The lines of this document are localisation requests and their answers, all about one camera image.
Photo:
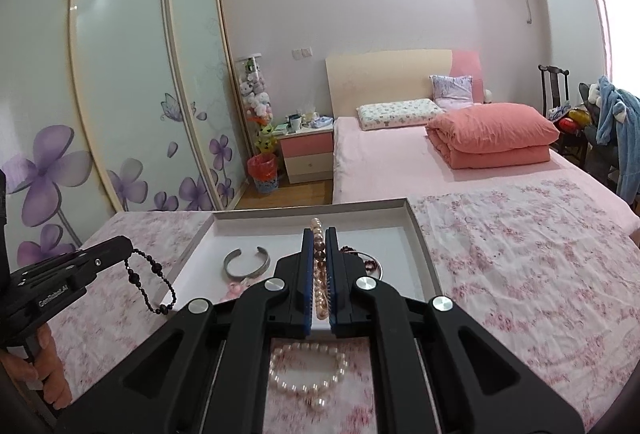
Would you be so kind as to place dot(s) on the red waste bin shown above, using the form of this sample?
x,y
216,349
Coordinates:
x,y
262,171

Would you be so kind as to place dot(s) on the blue plush garment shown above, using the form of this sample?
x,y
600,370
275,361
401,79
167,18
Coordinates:
x,y
617,134

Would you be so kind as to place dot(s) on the red and yellow toy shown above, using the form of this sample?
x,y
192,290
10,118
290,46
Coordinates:
x,y
572,120

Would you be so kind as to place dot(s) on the dark wooden chair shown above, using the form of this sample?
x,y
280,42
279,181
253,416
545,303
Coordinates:
x,y
555,89

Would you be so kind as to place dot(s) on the pink floral bed sheet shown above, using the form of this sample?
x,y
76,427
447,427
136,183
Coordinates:
x,y
500,289

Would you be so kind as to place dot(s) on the beige and pink headboard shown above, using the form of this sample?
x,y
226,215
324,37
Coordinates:
x,y
380,74

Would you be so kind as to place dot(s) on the small purple floral pillow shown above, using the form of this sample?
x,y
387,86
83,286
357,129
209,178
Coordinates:
x,y
452,90

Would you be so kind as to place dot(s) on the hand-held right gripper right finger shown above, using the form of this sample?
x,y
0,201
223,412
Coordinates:
x,y
332,279

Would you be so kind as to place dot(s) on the folded salmon quilt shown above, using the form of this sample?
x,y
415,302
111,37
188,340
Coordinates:
x,y
495,134

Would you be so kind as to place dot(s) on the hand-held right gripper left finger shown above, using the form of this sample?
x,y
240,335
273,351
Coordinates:
x,y
307,279

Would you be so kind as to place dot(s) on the thin silver bangle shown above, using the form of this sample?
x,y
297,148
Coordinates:
x,y
380,270

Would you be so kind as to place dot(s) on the grey cardboard tray box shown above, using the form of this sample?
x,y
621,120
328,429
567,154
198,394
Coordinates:
x,y
240,234

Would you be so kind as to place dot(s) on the person's left hand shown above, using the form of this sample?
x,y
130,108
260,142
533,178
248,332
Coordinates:
x,y
52,349

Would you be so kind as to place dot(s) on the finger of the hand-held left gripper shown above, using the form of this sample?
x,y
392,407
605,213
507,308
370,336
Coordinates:
x,y
95,256

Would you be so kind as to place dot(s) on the white wall switch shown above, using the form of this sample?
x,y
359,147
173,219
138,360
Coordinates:
x,y
302,53

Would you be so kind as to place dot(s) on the white patterned pillow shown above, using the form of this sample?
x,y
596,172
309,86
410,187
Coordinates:
x,y
400,113

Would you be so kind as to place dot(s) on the bed with pink sheet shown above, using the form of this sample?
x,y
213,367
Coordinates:
x,y
390,164

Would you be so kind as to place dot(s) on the pink and beige nightstand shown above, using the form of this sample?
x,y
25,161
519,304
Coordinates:
x,y
307,154

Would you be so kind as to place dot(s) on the sliding door floral wardrobe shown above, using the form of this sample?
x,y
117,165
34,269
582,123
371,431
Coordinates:
x,y
125,89

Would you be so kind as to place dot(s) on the plush toy display column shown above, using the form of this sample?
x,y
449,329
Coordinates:
x,y
257,99

